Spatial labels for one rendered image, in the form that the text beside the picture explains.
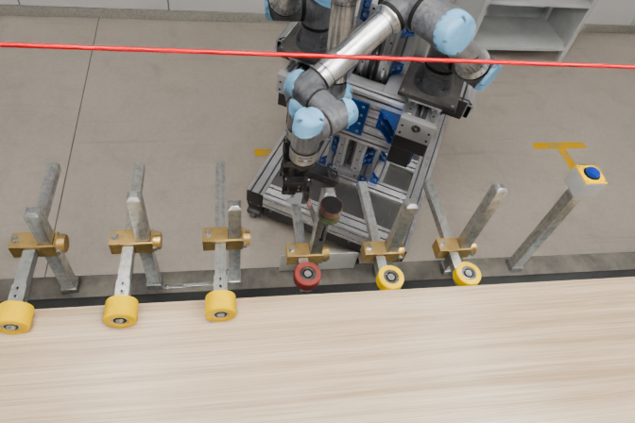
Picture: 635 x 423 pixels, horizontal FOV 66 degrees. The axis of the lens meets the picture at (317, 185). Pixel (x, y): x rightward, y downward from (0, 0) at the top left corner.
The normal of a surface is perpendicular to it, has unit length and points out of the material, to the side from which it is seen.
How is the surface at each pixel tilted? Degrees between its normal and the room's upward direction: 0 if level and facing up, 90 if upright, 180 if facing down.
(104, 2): 90
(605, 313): 0
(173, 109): 0
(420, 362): 0
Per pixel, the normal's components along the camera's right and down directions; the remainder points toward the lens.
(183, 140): 0.13, -0.63
